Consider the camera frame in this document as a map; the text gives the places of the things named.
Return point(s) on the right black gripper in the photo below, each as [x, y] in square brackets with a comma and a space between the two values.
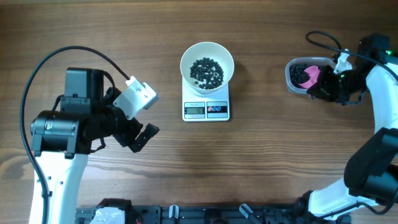
[323, 87]

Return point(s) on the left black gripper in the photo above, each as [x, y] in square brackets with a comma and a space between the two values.
[127, 137]

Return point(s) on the pink plastic measuring scoop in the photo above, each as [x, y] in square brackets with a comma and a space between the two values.
[313, 73]

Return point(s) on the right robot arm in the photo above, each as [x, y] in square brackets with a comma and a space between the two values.
[370, 178]

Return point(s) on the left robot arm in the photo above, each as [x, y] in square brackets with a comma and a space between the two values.
[61, 138]

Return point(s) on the white digital kitchen scale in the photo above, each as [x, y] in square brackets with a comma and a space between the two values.
[205, 108]

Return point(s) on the black beans in bowl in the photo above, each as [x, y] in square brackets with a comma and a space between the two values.
[207, 74]

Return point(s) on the white bowl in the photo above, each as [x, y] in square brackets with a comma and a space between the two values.
[211, 50]

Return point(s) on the black peppercorns pile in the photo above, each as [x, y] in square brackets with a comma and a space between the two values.
[298, 75]

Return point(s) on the clear plastic container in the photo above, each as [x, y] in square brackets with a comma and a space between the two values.
[319, 61]

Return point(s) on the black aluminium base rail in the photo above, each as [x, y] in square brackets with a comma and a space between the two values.
[112, 210]

